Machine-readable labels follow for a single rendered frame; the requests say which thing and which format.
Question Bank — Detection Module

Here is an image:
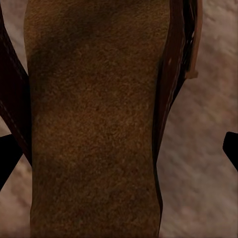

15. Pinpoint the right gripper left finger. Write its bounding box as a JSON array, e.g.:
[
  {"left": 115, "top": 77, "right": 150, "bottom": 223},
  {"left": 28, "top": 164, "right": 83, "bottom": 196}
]
[{"left": 0, "top": 134, "right": 24, "bottom": 190}]

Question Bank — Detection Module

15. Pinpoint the sandal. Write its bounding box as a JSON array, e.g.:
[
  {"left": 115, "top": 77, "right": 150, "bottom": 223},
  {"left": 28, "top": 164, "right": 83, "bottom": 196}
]
[{"left": 0, "top": 0, "right": 203, "bottom": 238}]

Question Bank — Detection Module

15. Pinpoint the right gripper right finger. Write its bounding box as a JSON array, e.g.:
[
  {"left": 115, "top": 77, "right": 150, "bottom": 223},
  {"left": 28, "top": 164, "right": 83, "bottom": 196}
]
[{"left": 223, "top": 132, "right": 238, "bottom": 171}]

